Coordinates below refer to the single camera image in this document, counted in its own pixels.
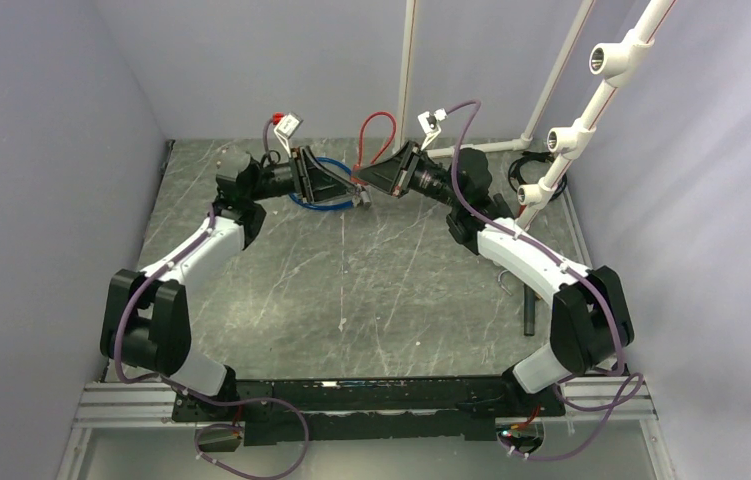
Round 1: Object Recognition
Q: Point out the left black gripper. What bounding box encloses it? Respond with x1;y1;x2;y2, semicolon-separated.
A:
248;146;357;205

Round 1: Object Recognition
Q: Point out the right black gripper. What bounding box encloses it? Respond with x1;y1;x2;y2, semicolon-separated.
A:
353;140;463;210

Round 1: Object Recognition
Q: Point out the blue cable lock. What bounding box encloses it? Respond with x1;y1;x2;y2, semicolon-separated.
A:
288;157;372;211

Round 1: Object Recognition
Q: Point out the red cable lock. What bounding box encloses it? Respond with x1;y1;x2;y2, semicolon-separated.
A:
351;111;398;187

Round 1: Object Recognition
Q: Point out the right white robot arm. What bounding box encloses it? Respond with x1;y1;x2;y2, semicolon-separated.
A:
353;141;635;415

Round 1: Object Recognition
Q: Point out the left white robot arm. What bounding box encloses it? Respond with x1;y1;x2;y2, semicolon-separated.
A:
100;147;360;420

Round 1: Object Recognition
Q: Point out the dark grey rod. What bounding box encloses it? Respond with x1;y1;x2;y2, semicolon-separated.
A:
492;193;537;337

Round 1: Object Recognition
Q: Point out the silver metal hook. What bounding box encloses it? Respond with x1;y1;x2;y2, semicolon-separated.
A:
497;270;514;297

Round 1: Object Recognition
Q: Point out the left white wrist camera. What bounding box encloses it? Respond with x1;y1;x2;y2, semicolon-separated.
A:
272;112;302;156

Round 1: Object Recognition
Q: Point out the black coiled cable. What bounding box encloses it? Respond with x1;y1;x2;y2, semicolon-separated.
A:
506;150;570;200

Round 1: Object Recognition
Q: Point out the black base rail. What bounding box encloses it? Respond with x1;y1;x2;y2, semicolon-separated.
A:
172;374;566;446

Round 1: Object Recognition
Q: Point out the white PVC pipe frame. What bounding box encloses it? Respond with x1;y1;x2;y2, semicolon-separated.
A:
392;0;678;230

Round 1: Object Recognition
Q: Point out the aluminium frame rail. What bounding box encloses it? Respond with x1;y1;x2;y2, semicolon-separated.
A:
57;377;677;479

